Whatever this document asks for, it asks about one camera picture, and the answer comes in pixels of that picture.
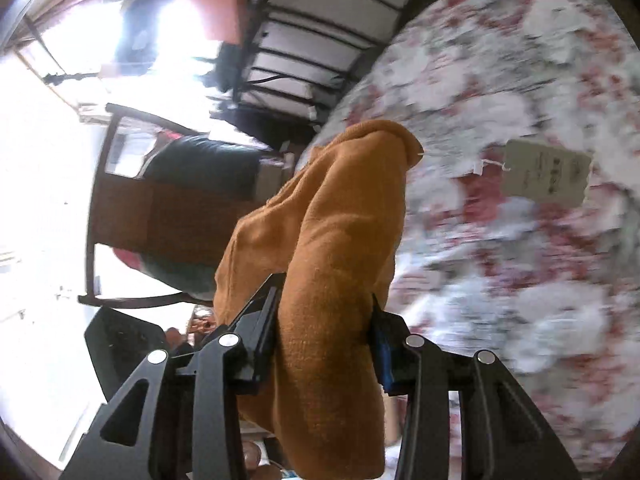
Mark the dark cloth on chair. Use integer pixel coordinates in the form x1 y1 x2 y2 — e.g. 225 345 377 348
142 135 262 202

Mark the floral blanket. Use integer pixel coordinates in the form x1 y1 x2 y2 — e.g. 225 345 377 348
295 0 640 476

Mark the green and red cloth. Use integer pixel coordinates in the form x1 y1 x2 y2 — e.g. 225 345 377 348
114 245 218 297

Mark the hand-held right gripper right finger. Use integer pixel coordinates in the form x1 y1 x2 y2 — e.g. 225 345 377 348
369 294 583 480

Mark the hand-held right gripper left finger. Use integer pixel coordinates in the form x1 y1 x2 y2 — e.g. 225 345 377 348
60 272 288 480

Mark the wooden chair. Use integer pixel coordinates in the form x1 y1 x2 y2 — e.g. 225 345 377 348
77 102 282 309

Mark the mustard knit sweater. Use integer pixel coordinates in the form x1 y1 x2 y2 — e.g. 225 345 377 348
214 120 425 480

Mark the paper hang tag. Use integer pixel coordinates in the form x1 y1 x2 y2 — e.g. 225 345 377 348
500 140 594 207

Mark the black flat panel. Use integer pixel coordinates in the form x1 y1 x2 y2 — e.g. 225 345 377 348
84 307 174 404

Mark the orange box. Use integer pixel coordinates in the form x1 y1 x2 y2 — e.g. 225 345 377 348
165 0 257 44

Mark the black metal bed frame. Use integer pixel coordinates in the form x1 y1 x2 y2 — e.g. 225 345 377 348
215 0 451 147

